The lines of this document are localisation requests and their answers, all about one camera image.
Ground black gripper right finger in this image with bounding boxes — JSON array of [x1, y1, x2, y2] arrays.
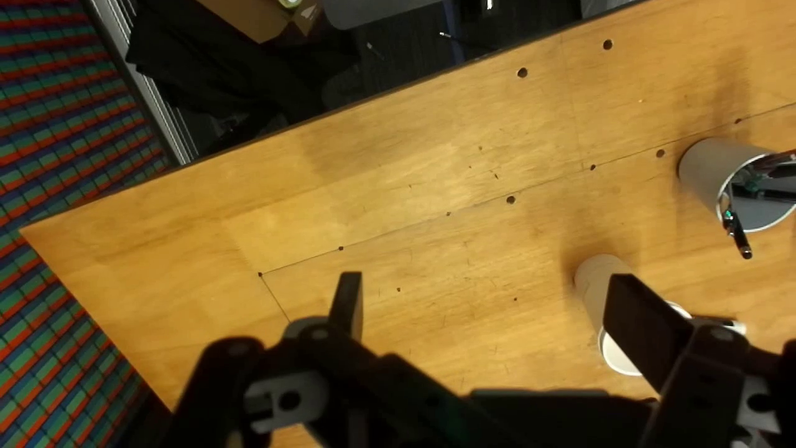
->
[[601, 275, 796, 448]]

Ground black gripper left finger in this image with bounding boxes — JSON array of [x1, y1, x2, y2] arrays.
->
[[168, 271, 525, 448]]

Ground white foam cup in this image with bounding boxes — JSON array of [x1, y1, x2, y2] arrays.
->
[[571, 255, 737, 379]]

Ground white cup holding pens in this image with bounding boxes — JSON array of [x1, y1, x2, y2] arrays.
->
[[677, 137, 796, 234]]

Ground black pens in cup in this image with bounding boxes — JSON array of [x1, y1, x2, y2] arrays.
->
[[718, 153, 796, 260]]

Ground cardboard box on floor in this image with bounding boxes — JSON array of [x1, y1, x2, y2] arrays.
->
[[199, 0, 322, 43]]

